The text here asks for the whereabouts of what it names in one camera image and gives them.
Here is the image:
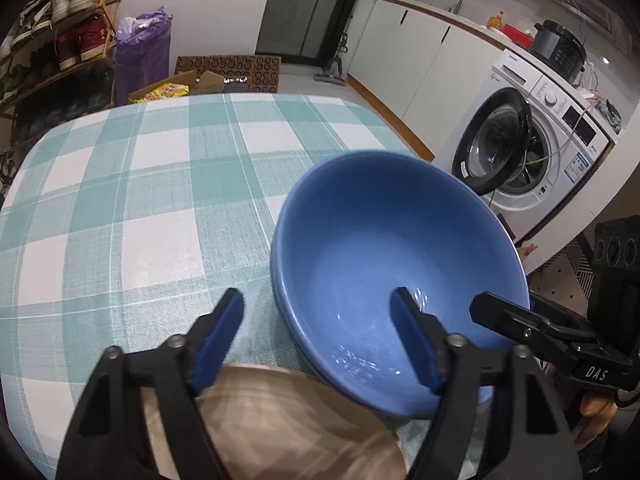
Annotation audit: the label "cream plate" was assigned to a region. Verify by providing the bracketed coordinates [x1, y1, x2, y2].
[142, 364, 407, 480]

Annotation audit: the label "blue bowl front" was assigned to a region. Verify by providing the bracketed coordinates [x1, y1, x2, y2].
[271, 151, 529, 419]

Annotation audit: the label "blue bowl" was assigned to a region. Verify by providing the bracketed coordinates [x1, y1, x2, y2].
[269, 257, 320, 378]
[271, 151, 529, 419]

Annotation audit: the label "white kitchen cabinets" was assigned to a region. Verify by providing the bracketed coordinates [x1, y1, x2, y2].
[347, 0, 506, 160]

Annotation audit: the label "right hand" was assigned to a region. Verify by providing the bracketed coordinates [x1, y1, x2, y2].
[544, 363, 617, 451]

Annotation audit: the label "black white patterned rug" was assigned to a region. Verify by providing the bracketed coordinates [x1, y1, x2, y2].
[527, 234, 594, 316]

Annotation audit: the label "white washing machine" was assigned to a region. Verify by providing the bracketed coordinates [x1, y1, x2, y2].
[435, 50, 613, 243]

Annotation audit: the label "teal plaid tablecloth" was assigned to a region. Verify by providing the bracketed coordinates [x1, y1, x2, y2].
[1, 94, 406, 478]

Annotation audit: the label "black pressure cooker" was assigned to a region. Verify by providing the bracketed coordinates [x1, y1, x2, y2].
[528, 20, 587, 84]

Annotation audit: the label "red container on counter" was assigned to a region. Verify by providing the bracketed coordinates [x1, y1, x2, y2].
[501, 24, 534, 49]

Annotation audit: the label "yellow bottle on counter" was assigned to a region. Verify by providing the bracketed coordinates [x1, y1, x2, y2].
[486, 11, 504, 30]

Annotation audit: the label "vacuum cleaner head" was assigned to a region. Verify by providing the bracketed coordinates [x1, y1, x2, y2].
[314, 32, 348, 87]

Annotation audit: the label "patterned brown cardboard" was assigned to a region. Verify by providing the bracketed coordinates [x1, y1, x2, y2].
[175, 54, 282, 93]

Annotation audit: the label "open cardboard box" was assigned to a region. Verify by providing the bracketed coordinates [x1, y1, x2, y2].
[129, 70, 226, 103]

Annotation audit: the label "black glass door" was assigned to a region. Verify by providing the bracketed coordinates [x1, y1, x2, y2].
[256, 0, 357, 66]

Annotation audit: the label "wooden shoe rack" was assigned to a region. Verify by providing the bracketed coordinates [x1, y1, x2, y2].
[0, 0, 125, 151]

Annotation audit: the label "purple bag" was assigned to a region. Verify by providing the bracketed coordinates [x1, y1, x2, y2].
[114, 6, 172, 106]

